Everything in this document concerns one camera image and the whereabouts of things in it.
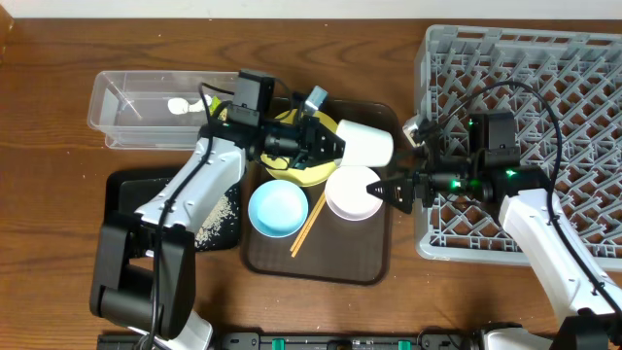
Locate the wooden chopstick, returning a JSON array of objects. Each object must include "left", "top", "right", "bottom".
[
  {"left": 291, "top": 192, "right": 328, "bottom": 259},
  {"left": 289, "top": 190, "right": 326, "bottom": 253}
]

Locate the clear plastic waste bin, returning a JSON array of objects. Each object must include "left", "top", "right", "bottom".
[{"left": 87, "top": 70, "right": 238, "bottom": 151}]

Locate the white cup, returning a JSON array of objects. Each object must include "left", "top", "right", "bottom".
[{"left": 335, "top": 120, "right": 394, "bottom": 167}]

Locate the green snack wrapper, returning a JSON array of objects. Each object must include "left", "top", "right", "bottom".
[{"left": 210, "top": 100, "right": 231, "bottom": 122}]

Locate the grey dishwasher rack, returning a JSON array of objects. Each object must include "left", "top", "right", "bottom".
[{"left": 414, "top": 24, "right": 621, "bottom": 271}]

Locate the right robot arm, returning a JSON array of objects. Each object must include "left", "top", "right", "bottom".
[{"left": 366, "top": 111, "right": 621, "bottom": 349}]

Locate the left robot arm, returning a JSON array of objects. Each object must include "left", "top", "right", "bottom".
[{"left": 89, "top": 69, "right": 345, "bottom": 349}]

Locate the pink white bowl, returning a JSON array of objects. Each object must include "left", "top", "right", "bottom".
[{"left": 325, "top": 166, "right": 382, "bottom": 221}]

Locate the black rectangular tray bin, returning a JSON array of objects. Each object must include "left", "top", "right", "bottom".
[{"left": 104, "top": 165, "right": 242, "bottom": 253}]

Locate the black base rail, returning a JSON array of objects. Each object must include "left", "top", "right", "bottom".
[{"left": 95, "top": 331, "right": 487, "bottom": 350}]

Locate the light blue bowl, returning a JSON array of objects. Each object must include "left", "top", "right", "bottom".
[{"left": 248, "top": 180, "right": 309, "bottom": 238}]

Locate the pile of rice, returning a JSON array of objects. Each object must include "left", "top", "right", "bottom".
[{"left": 194, "top": 195, "right": 233, "bottom": 249}]

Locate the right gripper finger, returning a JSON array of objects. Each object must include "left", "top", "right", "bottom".
[
  {"left": 366, "top": 177, "right": 414, "bottom": 214},
  {"left": 407, "top": 115, "right": 440, "bottom": 160}
]

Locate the dark brown serving tray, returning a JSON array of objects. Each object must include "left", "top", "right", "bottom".
[{"left": 241, "top": 98, "right": 398, "bottom": 286}]

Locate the yellow plate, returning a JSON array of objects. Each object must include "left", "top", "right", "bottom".
[{"left": 260, "top": 109, "right": 337, "bottom": 187}]

